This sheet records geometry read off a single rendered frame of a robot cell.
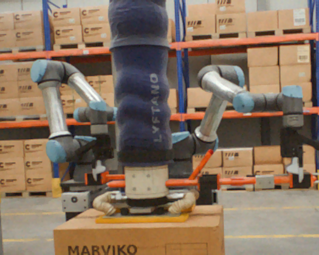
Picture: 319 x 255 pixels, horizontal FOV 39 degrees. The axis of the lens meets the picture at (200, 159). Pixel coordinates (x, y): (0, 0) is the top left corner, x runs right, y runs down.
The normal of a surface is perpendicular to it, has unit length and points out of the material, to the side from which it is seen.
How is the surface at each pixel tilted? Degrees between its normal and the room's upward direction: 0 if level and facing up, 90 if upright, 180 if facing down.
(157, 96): 108
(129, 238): 90
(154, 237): 90
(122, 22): 98
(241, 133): 90
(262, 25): 91
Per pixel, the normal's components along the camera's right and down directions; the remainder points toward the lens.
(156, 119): 0.53, 0.29
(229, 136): -0.11, 0.07
